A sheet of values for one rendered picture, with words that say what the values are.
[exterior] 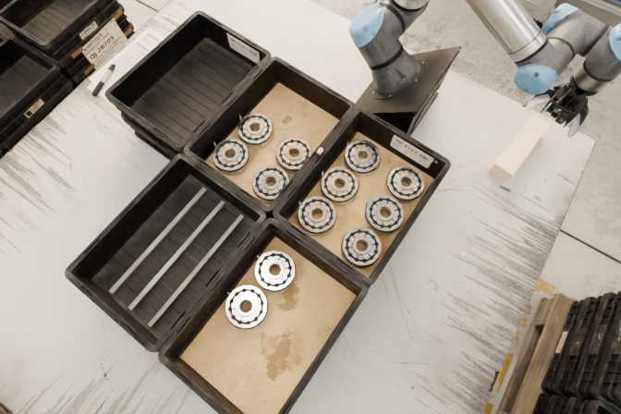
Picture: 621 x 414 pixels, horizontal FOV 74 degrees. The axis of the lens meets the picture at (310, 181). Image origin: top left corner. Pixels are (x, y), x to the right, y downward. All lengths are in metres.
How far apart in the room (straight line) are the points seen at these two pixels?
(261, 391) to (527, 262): 0.83
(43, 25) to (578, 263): 2.65
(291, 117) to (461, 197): 0.58
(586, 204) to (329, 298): 1.66
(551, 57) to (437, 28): 1.78
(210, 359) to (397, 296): 0.53
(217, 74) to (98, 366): 0.90
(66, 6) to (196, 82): 1.06
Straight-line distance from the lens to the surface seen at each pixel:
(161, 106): 1.36
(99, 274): 1.21
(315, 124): 1.25
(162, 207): 1.21
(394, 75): 1.30
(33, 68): 2.30
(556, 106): 1.23
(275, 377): 1.07
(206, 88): 1.36
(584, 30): 1.10
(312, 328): 1.07
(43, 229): 1.48
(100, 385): 1.31
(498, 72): 2.66
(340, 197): 1.12
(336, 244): 1.11
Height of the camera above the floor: 1.90
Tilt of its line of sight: 66 degrees down
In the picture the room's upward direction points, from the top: 1 degrees clockwise
